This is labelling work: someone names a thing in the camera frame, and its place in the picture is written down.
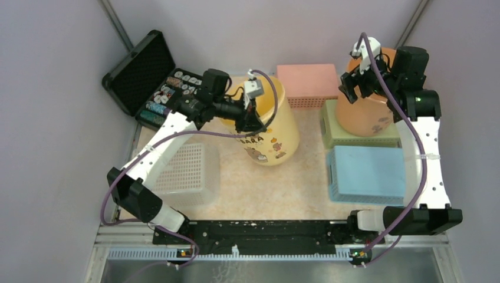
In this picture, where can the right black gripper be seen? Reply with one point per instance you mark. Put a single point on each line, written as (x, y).
(348, 81)

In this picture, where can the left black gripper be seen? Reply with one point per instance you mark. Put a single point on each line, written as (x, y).
(249, 121)

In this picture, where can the yellow capybara bucket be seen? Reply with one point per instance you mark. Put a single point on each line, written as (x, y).
(281, 139)

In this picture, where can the orange capybara bucket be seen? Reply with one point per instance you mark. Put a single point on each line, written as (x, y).
(366, 117)

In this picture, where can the pink plastic basket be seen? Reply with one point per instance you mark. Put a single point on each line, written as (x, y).
(308, 85)

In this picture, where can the green plastic basket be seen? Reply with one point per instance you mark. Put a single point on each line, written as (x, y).
(334, 135)

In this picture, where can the white perforated plastic basket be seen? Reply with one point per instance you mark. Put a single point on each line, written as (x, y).
(192, 177)

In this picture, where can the blue plastic basket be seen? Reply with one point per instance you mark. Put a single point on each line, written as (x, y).
(366, 175)

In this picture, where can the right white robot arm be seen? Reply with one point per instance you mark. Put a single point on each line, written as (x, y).
(416, 111)

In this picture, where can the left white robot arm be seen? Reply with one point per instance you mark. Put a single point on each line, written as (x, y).
(186, 115)

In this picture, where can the black case with parts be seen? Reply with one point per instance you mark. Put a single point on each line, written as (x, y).
(144, 80)

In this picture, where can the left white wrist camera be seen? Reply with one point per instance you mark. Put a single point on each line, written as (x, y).
(252, 89)

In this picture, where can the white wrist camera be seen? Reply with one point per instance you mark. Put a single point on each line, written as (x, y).
(364, 49)
(252, 89)

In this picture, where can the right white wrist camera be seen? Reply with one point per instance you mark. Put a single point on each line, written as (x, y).
(364, 49)

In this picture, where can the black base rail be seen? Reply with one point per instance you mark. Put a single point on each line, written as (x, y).
(306, 237)

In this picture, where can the white slotted cable duct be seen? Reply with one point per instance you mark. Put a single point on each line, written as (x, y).
(173, 254)

